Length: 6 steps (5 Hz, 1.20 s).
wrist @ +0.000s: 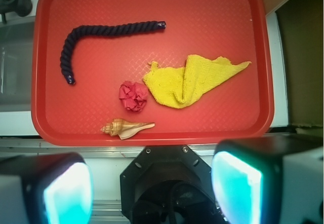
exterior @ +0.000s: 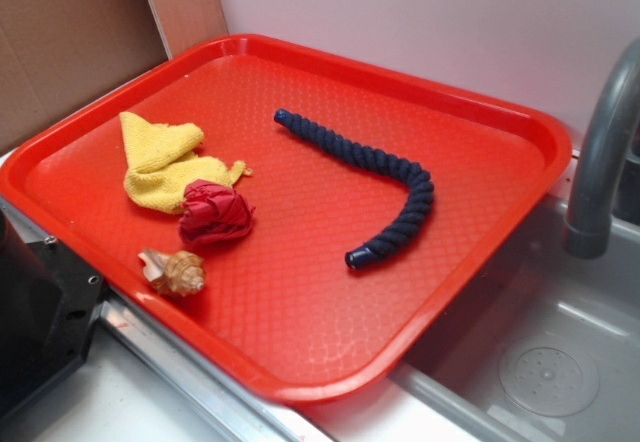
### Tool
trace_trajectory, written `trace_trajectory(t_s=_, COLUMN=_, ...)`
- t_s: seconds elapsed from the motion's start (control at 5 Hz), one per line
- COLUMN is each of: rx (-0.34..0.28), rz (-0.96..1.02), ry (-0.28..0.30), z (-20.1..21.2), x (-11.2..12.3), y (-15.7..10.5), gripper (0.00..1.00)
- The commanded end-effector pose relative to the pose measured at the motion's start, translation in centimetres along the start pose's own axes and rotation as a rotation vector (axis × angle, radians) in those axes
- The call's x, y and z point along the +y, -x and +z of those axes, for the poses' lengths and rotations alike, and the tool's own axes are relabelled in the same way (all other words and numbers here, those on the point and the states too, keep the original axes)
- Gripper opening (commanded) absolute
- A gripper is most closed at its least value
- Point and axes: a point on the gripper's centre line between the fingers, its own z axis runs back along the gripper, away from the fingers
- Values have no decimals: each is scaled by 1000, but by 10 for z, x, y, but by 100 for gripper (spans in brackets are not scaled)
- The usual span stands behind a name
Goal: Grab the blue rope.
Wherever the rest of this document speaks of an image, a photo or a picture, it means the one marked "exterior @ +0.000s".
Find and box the crumpled red cloth ball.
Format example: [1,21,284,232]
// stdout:
[178,179,256,245]

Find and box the red plastic tray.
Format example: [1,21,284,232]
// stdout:
[1,35,572,405]

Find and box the brown conch seashell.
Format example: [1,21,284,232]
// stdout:
[138,248,207,297]

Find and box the yellow cloth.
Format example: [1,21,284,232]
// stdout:
[119,112,252,215]

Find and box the grey faucet spout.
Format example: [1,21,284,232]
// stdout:
[563,40,639,259]

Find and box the grey plastic sink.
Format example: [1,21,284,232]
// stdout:
[391,170,639,441]

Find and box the brown cardboard panel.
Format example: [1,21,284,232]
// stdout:
[1,0,228,153]

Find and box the dark blue twisted rope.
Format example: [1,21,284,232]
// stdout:
[273,107,436,271]

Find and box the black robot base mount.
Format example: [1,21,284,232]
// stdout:
[1,216,106,421]

